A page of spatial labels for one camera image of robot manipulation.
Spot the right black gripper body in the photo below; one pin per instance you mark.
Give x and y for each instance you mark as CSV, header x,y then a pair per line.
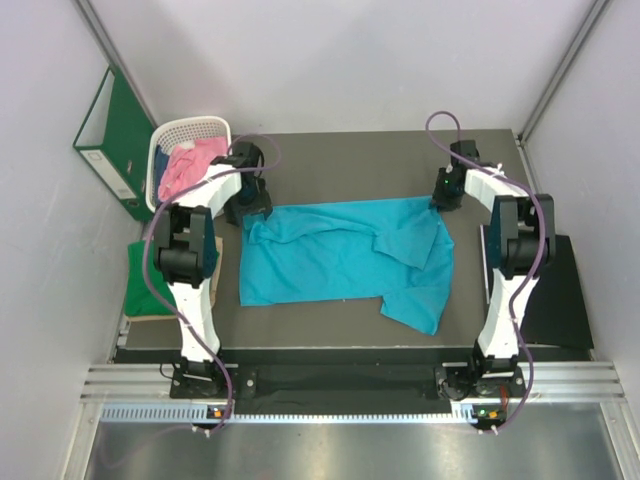
x,y
444,195

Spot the green folded t shirt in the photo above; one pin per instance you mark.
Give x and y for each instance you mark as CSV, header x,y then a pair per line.
x,y
139,300

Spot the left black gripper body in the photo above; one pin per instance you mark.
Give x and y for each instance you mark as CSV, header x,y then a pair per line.
x,y
251,199

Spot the green ring binder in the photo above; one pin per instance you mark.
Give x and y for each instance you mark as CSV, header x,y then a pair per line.
x,y
113,140

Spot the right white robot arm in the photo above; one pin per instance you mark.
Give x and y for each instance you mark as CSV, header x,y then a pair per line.
x,y
519,244

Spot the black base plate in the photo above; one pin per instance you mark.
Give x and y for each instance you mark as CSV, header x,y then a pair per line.
x,y
452,385

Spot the white laundry basket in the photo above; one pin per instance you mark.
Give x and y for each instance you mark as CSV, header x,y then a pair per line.
x,y
176,132

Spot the navy blue t shirt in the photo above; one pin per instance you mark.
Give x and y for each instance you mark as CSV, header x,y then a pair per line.
x,y
160,163

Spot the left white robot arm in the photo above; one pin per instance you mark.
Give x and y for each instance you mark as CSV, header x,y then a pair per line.
x,y
182,247

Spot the teal t shirt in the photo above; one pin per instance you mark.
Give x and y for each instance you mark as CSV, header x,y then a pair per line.
x,y
396,250

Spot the pink t shirt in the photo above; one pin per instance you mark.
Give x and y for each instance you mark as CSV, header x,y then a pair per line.
x,y
186,166

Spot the grey cable duct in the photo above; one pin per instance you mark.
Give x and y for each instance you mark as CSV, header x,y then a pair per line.
x,y
208,414

